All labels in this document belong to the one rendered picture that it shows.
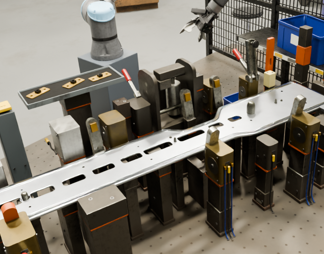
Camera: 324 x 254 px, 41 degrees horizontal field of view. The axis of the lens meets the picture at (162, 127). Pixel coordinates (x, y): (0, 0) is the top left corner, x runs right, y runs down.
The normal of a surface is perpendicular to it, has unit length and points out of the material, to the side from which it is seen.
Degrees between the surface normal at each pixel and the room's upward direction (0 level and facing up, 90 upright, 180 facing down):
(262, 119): 0
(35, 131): 0
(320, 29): 90
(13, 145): 90
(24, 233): 0
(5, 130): 90
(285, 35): 90
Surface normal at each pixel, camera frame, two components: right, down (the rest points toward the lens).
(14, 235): -0.07, -0.86
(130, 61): 0.72, 0.31
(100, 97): -0.69, 0.41
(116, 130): 0.51, 0.41
